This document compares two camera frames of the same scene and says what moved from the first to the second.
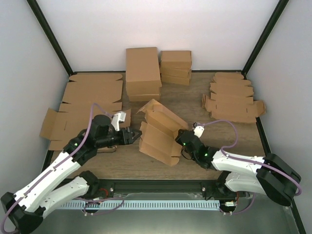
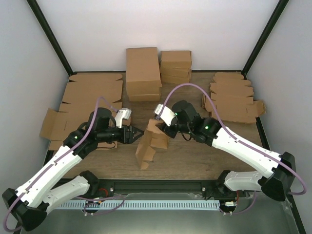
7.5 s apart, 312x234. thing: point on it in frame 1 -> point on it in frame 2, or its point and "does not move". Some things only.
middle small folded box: [176, 71] does not move
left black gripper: [129, 134] does not move
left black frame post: [37, 10] does not move
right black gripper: [178, 138] -> [167, 131]
